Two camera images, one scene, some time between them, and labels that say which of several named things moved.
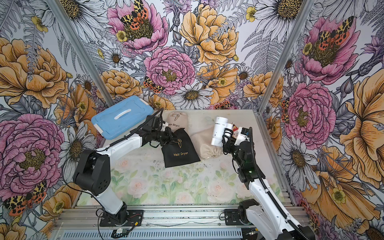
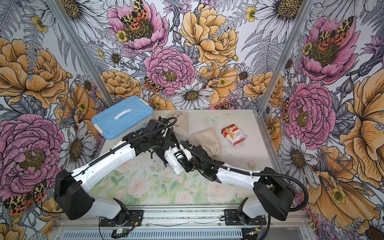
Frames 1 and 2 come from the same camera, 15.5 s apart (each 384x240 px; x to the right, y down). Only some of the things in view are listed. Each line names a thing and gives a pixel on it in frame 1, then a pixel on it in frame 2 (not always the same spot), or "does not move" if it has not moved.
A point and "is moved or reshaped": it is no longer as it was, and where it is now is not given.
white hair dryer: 221,124 to 172,160
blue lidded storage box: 122,117 does not move
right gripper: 230,143 to 185,164
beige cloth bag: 205,149 does not move
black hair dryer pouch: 180,150 is moved or reshaped
